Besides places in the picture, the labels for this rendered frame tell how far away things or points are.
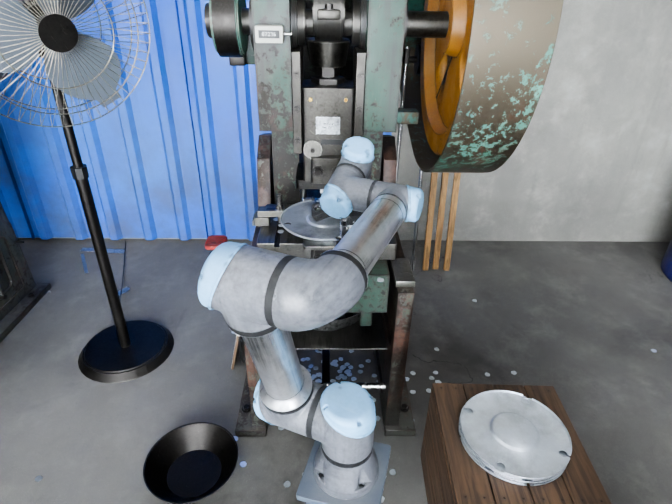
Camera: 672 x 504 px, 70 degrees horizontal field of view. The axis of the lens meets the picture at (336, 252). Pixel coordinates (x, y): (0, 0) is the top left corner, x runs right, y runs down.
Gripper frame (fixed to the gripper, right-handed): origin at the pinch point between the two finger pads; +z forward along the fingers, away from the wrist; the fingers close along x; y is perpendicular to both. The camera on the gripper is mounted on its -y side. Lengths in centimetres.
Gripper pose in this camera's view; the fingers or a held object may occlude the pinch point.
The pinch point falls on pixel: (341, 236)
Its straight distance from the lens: 138.4
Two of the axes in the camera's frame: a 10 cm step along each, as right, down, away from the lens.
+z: -0.4, 5.7, 8.2
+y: 10.0, -0.1, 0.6
